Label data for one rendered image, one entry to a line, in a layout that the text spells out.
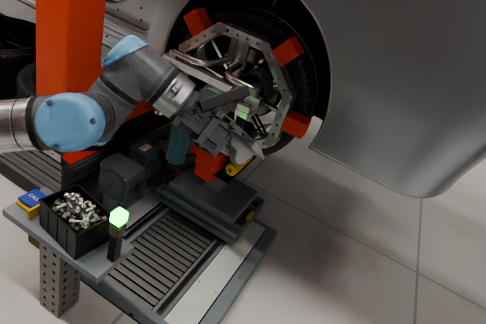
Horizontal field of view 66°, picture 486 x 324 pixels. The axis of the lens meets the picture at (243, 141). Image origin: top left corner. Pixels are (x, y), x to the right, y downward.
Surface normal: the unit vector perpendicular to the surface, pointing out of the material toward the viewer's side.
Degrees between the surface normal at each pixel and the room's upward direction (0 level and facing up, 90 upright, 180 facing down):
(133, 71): 72
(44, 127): 66
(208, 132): 57
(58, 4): 90
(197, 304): 0
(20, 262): 0
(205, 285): 0
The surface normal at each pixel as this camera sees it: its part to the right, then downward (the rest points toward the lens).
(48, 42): -0.44, 0.36
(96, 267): 0.27, -0.82
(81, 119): 0.18, 0.16
